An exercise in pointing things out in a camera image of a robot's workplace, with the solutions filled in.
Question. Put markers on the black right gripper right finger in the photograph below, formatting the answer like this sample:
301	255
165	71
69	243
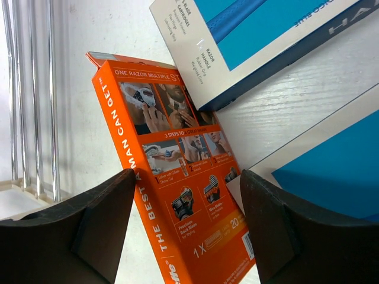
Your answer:
296	241

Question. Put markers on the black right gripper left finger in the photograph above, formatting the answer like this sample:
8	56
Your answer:
79	240

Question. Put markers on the orange Gillette Fusion box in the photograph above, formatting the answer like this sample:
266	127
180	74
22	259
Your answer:
182	162

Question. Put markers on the cream metal-rod shelf rack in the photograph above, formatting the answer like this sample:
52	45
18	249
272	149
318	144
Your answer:
29	28

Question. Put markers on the blue harry's box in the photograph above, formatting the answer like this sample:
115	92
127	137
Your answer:
333	164
223	49

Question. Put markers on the lower blue Harry's box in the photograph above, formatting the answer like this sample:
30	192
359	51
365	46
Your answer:
223	49

